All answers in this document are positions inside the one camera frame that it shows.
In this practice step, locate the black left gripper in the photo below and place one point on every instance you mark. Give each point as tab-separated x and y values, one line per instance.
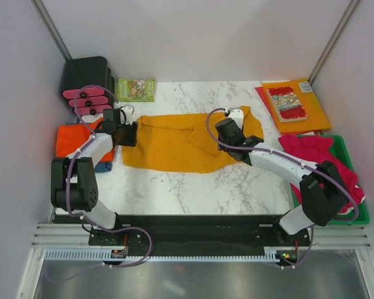
131	139

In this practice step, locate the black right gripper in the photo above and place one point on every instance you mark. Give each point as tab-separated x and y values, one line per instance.
241	129

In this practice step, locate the yellow t shirt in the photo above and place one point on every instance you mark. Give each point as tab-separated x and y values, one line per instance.
175	143

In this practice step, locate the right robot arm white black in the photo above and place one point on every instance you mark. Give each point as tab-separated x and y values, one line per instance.
322	190

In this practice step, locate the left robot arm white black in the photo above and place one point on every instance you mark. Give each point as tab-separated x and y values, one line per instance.
73	184

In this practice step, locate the folded blue t shirt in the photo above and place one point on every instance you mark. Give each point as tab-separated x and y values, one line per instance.
103	167

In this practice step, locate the green treehouse book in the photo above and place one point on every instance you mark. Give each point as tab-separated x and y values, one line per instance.
135	90

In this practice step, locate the red folder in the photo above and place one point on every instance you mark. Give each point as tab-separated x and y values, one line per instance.
262	95

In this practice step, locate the folded orange t shirt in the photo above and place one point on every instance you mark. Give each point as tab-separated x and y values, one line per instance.
79	139

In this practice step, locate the red yellow comic book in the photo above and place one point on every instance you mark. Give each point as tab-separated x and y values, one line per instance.
286	104

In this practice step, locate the black pink mini drawer unit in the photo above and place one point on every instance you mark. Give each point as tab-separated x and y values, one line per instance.
87	85

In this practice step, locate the magenta t shirt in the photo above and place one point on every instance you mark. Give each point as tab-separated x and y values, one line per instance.
331	148

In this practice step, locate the orange folder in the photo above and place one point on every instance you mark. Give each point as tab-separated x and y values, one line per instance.
316	120

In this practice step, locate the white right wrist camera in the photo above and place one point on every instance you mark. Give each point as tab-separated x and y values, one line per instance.
236	114

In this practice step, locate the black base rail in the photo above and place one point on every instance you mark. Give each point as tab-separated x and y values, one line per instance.
200	235

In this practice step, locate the white slotted cable duct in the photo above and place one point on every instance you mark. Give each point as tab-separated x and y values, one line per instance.
113	255

